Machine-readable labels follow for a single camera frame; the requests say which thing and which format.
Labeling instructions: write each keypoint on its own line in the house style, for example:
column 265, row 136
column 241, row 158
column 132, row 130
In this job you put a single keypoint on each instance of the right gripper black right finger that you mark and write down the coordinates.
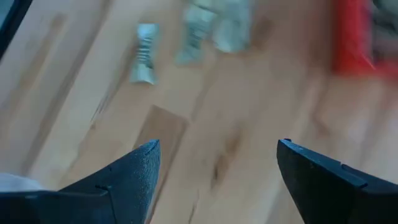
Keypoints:
column 326, row 189

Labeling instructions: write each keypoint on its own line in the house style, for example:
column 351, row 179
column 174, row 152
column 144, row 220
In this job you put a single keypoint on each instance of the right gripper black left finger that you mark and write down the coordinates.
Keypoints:
column 124, row 186

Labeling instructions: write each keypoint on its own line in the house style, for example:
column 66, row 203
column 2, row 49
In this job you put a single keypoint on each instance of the red plastic mesh basket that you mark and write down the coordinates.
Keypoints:
column 351, row 37

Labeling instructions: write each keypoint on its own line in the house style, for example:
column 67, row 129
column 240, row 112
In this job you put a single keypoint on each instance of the black aluminium table frame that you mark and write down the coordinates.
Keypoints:
column 12, row 18

